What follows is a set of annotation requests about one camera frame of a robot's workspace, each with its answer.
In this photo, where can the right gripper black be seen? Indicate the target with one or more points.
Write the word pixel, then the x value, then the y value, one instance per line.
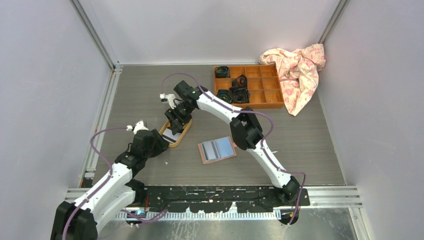
pixel 176 126

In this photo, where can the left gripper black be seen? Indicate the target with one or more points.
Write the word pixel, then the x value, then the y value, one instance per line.
pixel 161 144

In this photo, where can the yellow oval card tray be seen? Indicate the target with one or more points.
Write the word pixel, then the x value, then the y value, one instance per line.
pixel 183 132

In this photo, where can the brown leather card holder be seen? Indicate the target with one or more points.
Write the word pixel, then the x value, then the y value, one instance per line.
pixel 226 147

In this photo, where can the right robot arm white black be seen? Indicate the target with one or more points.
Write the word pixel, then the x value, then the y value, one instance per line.
pixel 246 131

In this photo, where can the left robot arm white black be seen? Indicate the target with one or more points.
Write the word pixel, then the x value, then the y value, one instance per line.
pixel 86 216

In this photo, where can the rolled dark tie bottom-left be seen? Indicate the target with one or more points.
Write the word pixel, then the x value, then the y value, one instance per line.
pixel 224 95

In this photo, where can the rolled dark tie top-left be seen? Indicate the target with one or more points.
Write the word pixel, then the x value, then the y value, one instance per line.
pixel 222 72

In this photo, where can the rolled dark tie bottom-middle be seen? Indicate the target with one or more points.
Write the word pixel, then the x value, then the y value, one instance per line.
pixel 239 95

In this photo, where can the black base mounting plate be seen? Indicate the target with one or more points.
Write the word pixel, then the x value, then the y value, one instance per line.
pixel 213 199

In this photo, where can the rolled dark tie middle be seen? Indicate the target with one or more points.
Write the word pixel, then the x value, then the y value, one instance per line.
pixel 240 81

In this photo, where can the wooden compartment organizer box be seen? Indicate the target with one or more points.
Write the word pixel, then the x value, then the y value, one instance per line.
pixel 263 85

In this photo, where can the pink floral crumpled cloth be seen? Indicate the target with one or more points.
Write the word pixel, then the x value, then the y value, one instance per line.
pixel 297 72

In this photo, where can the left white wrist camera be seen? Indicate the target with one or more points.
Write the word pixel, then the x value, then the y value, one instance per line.
pixel 139 126

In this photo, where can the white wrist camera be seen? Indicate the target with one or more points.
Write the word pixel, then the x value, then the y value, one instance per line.
pixel 169 99
pixel 139 126

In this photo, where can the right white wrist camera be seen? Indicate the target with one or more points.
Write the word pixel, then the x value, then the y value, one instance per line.
pixel 169 99

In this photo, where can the aluminium frame rail front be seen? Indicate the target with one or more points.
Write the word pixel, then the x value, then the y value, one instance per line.
pixel 311 197

